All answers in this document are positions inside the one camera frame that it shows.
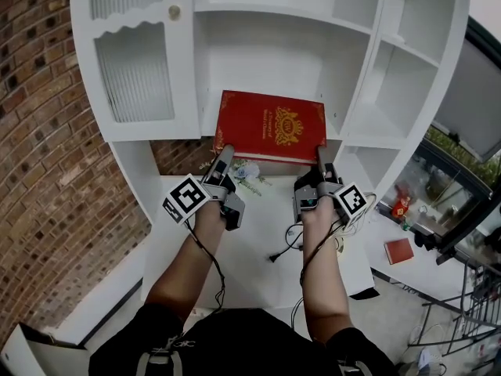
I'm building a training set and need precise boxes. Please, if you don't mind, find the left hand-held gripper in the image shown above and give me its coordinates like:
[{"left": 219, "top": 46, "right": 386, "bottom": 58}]
[{"left": 162, "top": 143, "right": 247, "bottom": 233}]

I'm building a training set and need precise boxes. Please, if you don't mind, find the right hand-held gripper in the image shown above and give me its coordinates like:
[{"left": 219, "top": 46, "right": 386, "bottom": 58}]
[{"left": 293, "top": 145, "right": 377, "bottom": 230}]

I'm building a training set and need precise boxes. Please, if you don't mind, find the red book with gold print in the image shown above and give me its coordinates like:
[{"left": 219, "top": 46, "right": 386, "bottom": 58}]
[{"left": 213, "top": 89, "right": 328, "bottom": 167}]

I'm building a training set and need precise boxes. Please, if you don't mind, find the white wooden shelf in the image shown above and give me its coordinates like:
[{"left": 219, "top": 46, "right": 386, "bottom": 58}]
[{"left": 69, "top": 0, "right": 470, "bottom": 226}]

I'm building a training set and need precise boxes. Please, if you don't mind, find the person's left forearm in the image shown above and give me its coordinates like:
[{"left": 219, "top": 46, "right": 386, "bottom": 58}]
[{"left": 142, "top": 200, "right": 226, "bottom": 323}]

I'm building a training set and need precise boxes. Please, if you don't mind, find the person's right forearm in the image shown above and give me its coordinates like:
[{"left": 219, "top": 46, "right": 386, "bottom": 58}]
[{"left": 299, "top": 196, "right": 353, "bottom": 345}]

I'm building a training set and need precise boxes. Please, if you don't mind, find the small plain red book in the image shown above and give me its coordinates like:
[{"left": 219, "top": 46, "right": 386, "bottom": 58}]
[{"left": 383, "top": 237, "right": 416, "bottom": 266}]

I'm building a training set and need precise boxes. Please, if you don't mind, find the floral printed card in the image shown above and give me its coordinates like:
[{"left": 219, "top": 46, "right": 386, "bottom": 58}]
[{"left": 229, "top": 158, "right": 275, "bottom": 197}]

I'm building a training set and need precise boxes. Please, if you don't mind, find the red and gold ornament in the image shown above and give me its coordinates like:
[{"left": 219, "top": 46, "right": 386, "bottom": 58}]
[{"left": 391, "top": 194, "right": 413, "bottom": 219}]

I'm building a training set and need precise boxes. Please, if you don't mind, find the white cabinet door ribbed glass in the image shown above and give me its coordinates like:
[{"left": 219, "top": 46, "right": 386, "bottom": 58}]
[{"left": 69, "top": 0, "right": 203, "bottom": 143}]

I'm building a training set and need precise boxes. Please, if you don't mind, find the person's black shirt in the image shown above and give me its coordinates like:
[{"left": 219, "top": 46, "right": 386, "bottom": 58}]
[{"left": 88, "top": 302, "right": 397, "bottom": 376}]

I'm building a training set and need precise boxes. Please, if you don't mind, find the grey metal rack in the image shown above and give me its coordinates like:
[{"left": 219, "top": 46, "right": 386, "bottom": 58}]
[{"left": 408, "top": 255, "right": 501, "bottom": 356}]

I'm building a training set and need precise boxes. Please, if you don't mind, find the white cardboard box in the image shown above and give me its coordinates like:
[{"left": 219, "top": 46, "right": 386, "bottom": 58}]
[{"left": 0, "top": 321, "right": 92, "bottom": 376}]

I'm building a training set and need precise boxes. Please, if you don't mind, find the white coiled cable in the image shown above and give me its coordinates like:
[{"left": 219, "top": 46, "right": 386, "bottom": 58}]
[{"left": 331, "top": 192, "right": 379, "bottom": 255}]

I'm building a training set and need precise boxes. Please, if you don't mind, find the black power plug cable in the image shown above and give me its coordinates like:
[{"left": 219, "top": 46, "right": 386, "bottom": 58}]
[{"left": 269, "top": 224, "right": 305, "bottom": 265}]

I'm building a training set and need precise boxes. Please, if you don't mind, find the thin black right gripper cable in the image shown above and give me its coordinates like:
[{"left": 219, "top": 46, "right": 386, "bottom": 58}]
[{"left": 298, "top": 216, "right": 342, "bottom": 289}]

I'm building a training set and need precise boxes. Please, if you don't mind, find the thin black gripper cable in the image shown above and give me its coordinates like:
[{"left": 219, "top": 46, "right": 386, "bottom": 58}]
[
  {"left": 182, "top": 218, "right": 227, "bottom": 313},
  {"left": 298, "top": 216, "right": 342, "bottom": 289}
]

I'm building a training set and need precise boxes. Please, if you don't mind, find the thin black left gripper cable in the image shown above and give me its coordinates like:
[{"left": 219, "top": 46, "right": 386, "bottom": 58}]
[{"left": 182, "top": 218, "right": 227, "bottom": 313}]

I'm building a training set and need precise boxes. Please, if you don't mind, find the black window frame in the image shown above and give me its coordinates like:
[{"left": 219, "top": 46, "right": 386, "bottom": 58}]
[{"left": 414, "top": 13, "right": 501, "bottom": 266}]

